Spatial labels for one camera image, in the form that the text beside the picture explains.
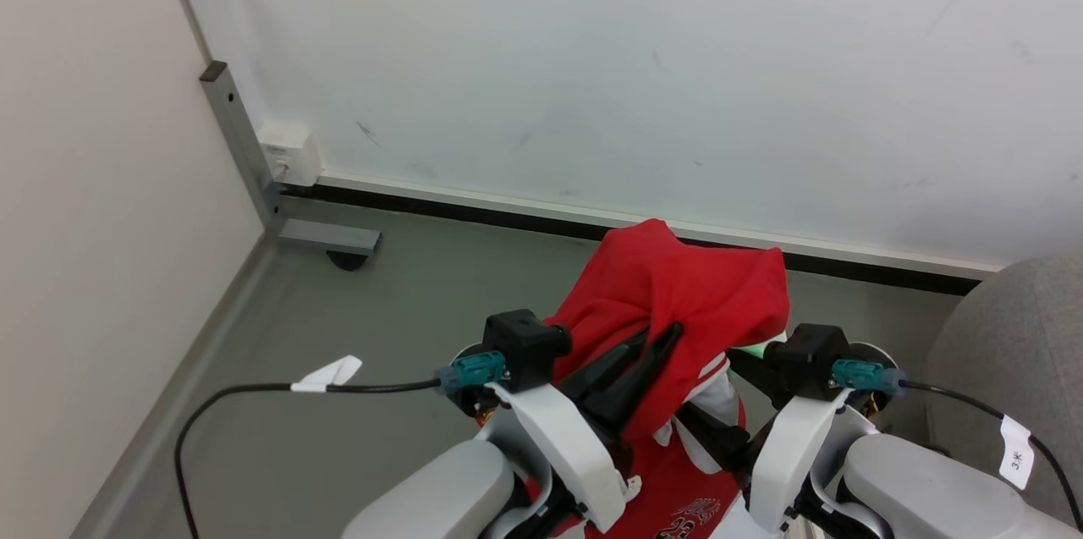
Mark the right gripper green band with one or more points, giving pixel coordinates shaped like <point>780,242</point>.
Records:
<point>753,370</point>

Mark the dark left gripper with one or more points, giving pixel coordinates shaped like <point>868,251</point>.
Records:
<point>575,382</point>

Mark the red white sports jersey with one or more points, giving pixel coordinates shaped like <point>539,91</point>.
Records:
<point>677,285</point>

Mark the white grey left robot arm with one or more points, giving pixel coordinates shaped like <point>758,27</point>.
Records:
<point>448,488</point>

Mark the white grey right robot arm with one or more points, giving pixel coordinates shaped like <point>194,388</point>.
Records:
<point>922,488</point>

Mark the black caster wheel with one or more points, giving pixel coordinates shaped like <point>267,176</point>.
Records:
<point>347,260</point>

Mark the grey upholstered chair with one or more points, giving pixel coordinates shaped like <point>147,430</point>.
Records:
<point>1015,336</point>

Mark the grey metal stand leg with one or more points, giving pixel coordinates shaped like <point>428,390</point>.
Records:
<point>245,150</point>

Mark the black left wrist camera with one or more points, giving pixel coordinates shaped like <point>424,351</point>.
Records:
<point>525,349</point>

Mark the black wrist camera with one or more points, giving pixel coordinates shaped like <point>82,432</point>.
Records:
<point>808,361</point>
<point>525,349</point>

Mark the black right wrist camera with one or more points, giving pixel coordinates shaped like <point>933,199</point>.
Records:
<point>808,361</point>

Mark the white wall outlet box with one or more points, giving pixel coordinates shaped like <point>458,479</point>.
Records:
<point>290,154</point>

